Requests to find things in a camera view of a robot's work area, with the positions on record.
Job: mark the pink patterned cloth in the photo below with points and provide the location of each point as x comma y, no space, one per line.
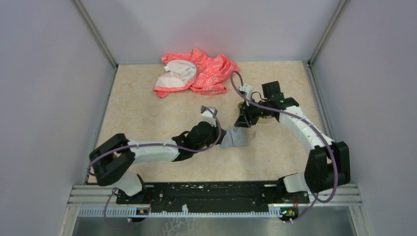
196,71

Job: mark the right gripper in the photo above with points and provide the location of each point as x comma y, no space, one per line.
246,119

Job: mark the cream oval card tray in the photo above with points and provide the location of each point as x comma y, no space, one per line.
264,120

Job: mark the aluminium frame rail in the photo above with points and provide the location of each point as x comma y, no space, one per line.
97,200

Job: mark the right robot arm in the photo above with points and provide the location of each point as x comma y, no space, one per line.
328,163

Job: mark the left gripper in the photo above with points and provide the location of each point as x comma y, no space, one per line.
216,133

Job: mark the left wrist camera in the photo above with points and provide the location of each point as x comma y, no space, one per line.
208,115

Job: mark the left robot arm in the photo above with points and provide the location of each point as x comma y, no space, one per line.
110,162

